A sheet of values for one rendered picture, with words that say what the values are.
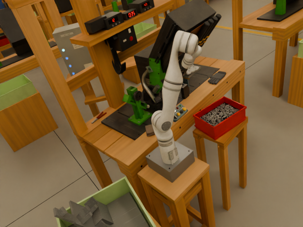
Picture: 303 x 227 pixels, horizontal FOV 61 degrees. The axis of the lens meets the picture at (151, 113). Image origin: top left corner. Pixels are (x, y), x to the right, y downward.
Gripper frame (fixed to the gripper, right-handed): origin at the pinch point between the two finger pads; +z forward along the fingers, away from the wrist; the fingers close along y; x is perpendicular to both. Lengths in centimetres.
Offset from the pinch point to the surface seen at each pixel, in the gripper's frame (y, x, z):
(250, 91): -134, 13, 156
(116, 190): 76, 47, -6
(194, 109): -1.8, 21.5, 24.7
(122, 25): 20, -53, -1
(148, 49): 1, -44, 31
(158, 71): 9.9, -14.6, 12.8
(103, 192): 82, 44, -9
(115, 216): 82, 59, -9
